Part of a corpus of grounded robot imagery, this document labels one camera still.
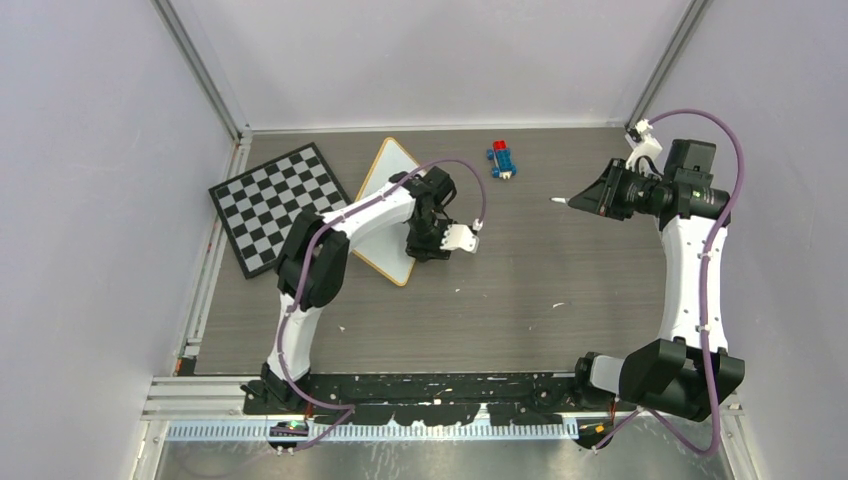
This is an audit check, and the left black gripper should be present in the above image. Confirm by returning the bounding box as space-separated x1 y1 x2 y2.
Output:
407 214 459 262

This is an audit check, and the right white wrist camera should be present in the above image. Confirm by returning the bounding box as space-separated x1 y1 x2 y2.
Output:
625 119 663 177

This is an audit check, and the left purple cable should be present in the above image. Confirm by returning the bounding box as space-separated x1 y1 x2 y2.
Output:
276 157 488 453

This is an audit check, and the aluminium frame rail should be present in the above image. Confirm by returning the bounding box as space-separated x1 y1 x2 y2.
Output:
140 374 745 444

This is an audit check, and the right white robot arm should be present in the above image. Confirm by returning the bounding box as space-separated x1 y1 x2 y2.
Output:
566 136 745 422

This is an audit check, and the yellow framed whiteboard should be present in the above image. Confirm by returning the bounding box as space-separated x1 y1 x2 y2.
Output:
353 137 419 287

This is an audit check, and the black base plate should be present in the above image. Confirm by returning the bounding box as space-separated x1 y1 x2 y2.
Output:
241 371 613 426

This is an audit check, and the blue red toy car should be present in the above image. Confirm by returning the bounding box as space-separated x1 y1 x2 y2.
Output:
486 140 517 180

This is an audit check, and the black white checkerboard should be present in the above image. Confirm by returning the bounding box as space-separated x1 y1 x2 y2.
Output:
209 143 351 279

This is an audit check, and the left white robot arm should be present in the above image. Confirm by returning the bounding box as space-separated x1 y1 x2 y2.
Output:
260 167 456 414

